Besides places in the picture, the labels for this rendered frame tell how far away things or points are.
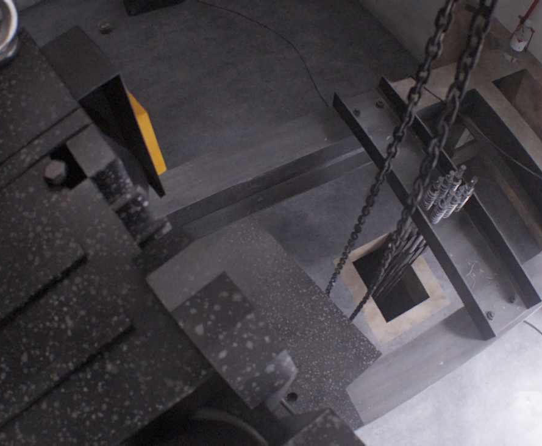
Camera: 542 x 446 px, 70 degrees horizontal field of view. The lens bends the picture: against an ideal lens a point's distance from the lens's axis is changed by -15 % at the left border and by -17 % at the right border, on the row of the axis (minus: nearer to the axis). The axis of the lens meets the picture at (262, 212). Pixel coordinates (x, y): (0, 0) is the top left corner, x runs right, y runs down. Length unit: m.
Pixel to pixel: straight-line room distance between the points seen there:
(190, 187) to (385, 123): 0.67
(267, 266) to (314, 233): 1.04
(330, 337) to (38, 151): 0.76
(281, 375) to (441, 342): 1.08
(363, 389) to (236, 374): 1.01
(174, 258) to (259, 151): 1.22
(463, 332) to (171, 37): 2.32
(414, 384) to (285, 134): 0.85
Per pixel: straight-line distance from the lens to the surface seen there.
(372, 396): 1.21
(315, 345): 0.96
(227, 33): 2.82
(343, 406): 1.18
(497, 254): 1.42
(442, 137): 0.39
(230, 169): 1.39
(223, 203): 1.57
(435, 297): 2.04
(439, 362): 1.27
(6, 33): 0.41
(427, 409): 1.95
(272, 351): 0.21
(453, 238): 1.39
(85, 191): 0.28
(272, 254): 1.01
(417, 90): 0.47
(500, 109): 1.78
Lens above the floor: 1.84
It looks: 64 degrees down
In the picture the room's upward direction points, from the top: 2 degrees counter-clockwise
